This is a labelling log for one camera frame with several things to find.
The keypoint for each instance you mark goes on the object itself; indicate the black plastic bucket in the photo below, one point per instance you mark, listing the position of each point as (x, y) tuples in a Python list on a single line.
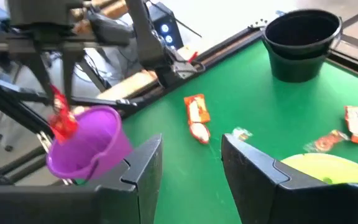
[(303, 46)]

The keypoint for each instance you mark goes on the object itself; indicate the clear wrapped green gummy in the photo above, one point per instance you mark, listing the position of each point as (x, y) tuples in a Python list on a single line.
[(242, 133)]

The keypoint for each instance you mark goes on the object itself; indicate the green table mat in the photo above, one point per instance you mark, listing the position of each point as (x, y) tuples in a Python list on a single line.
[(259, 109)]

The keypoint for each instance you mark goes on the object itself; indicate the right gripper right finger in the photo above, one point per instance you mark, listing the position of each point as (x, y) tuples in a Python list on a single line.
[(247, 180)]

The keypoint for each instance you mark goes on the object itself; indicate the black aluminium table frame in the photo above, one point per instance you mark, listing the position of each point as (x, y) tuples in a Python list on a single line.
[(228, 56)]

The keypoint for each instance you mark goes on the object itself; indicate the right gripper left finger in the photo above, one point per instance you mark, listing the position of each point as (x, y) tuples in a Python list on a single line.
[(135, 193)]

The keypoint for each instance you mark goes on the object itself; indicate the small orange Reese's pack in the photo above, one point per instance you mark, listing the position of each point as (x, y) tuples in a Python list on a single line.
[(200, 132)]

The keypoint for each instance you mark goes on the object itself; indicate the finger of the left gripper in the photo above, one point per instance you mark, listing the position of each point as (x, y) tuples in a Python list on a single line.
[(68, 71), (43, 71)]

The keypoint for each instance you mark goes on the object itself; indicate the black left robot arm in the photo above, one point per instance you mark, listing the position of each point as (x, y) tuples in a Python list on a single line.
[(151, 37)]

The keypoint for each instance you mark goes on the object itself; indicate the purple plastic bucket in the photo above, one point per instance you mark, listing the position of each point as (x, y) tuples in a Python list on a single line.
[(95, 146)]

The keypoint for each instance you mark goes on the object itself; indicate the black box with blue lights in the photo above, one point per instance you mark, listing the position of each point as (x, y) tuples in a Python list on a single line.
[(166, 28)]

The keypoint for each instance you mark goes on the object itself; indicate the green plastic bucket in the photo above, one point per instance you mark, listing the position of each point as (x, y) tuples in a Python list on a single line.
[(331, 169)]

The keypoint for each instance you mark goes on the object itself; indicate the clear wrapped red gummy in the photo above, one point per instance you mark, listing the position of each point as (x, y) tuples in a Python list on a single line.
[(326, 140)]

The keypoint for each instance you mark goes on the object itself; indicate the red Skittles candy pack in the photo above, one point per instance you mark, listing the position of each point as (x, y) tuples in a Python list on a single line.
[(61, 121)]

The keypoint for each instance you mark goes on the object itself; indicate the black frame strut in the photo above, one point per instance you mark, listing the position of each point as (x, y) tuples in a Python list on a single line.
[(8, 99)]

